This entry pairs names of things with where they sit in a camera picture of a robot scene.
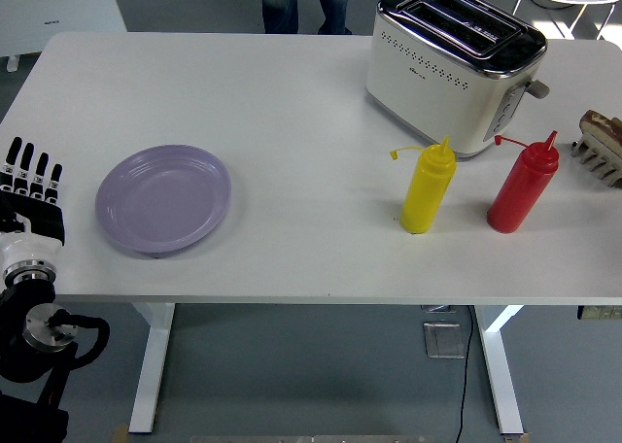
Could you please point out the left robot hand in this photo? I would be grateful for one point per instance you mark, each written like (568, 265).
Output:
(34, 219)

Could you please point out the purple round plate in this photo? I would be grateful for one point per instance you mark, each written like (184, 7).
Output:
(162, 200)

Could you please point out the white chrome two-slot toaster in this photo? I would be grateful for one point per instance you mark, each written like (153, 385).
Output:
(427, 88)

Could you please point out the brown bread slice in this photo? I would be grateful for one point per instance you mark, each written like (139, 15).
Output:
(605, 129)

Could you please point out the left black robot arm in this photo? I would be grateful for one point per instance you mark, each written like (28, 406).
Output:
(48, 326)

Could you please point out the metal floor socket plate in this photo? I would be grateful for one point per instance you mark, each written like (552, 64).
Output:
(443, 341)

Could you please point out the white table leg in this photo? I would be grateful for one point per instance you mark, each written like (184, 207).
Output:
(500, 375)
(153, 365)

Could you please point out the white heater unit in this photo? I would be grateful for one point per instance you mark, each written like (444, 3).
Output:
(58, 10)

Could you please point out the cardboard scrap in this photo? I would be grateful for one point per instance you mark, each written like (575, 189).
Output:
(120, 434)

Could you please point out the person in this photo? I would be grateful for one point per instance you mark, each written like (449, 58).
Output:
(279, 6)

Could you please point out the yellow squeeze bottle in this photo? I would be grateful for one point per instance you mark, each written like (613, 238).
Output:
(425, 195)

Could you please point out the red squeeze bottle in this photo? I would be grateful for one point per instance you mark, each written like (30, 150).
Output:
(520, 195)

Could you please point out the metal toast rack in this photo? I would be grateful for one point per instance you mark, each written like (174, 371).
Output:
(600, 163)

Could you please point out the under-table power strip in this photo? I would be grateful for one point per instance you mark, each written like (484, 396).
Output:
(600, 313)

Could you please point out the metal under-table bracket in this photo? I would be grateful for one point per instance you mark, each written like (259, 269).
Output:
(438, 309)

